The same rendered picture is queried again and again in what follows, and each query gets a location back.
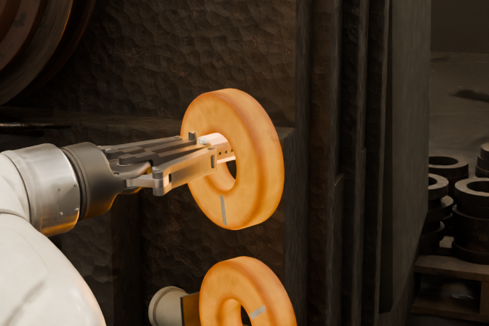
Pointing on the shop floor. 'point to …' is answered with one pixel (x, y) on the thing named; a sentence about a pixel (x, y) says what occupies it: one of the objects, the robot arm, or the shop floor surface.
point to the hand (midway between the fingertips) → (228, 145)
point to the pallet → (449, 247)
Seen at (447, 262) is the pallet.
